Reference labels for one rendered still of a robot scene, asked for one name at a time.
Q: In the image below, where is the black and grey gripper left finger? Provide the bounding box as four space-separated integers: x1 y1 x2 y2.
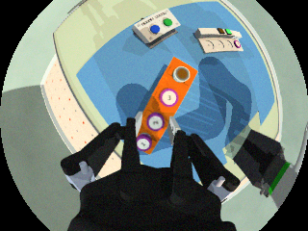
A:
61 112 145 203

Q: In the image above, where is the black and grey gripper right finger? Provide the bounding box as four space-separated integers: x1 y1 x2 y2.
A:
167 116 241 206

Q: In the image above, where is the blue flat mat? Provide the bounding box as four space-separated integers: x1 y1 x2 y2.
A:
76 1 275 165

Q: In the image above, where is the orange tube rack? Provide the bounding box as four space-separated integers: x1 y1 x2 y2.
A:
138 57 197 155

